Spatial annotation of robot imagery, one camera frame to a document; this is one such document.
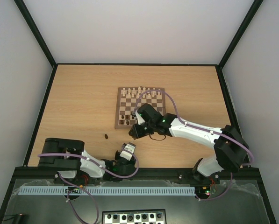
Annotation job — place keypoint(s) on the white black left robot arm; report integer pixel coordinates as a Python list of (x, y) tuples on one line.
[(69, 157)]

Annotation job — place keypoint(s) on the small printed chess board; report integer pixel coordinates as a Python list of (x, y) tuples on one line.
[(134, 217)]

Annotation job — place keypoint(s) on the black frame post back right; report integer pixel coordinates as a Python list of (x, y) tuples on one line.
[(240, 32)]

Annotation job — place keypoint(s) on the white chess piece back left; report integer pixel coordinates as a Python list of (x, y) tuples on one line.
[(123, 92)]

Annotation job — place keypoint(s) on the wooden chess board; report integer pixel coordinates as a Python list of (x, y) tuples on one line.
[(140, 95)]

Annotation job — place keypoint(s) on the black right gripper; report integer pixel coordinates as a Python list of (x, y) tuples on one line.
[(137, 131)]

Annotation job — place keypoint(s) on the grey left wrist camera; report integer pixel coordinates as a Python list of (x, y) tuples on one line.
[(127, 151)]

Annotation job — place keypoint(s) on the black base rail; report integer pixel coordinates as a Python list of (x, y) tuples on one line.
[(177, 175)]

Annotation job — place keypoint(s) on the black frame post back left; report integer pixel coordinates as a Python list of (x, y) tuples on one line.
[(35, 31)]

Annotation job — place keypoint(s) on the grey slotted cable duct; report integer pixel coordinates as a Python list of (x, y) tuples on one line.
[(108, 191)]

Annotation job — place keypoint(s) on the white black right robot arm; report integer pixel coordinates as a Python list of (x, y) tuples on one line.
[(229, 146)]

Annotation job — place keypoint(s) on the black frame post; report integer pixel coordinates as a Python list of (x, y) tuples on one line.
[(35, 31), (240, 32)]

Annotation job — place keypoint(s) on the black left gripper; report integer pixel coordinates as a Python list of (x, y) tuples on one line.
[(132, 161)]

